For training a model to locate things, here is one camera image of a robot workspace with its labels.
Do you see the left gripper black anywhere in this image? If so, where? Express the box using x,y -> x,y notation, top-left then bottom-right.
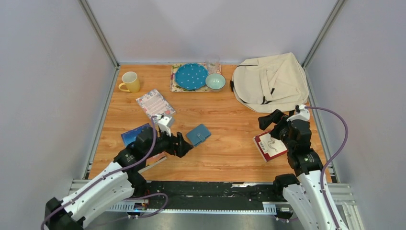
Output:
145,127 -> 193,159

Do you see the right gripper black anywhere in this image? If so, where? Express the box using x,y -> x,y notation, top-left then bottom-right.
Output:
257,109 -> 293,151

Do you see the blue leather wallet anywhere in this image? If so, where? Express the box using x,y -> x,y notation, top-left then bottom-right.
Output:
186,124 -> 211,147

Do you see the beige canvas backpack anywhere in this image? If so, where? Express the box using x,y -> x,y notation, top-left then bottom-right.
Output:
230,53 -> 309,114

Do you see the blue Jane Eyre book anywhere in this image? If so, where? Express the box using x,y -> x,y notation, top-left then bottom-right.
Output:
121,123 -> 167,169

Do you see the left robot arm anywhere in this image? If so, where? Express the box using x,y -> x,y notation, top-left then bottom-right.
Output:
41,127 -> 193,230

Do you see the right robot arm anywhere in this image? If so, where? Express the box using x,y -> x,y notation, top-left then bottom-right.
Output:
258,105 -> 348,230

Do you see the red white book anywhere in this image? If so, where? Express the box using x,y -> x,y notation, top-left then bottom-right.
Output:
252,131 -> 288,162

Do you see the floral cover book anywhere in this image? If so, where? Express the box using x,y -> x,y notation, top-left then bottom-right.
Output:
136,89 -> 176,118

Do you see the floral tray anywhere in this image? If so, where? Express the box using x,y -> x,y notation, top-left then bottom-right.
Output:
169,63 -> 214,92

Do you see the light teal bowl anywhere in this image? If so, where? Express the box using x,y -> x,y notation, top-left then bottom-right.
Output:
205,73 -> 226,92

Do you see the blue polka dot plate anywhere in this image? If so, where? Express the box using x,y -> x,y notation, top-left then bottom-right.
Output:
174,63 -> 208,91

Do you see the clear drinking glass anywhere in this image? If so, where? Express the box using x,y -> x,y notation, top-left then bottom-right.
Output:
205,54 -> 220,74

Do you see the yellow mug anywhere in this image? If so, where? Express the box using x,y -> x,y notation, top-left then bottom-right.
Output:
118,71 -> 140,93

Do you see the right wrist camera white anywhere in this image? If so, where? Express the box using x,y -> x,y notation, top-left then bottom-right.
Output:
287,104 -> 310,122

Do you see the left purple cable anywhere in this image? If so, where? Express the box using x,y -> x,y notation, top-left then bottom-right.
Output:
40,115 -> 169,230

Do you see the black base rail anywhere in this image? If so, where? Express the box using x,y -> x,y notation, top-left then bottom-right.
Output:
144,181 -> 287,211

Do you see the aluminium frame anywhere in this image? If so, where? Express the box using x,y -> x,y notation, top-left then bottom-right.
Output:
79,0 -> 364,230

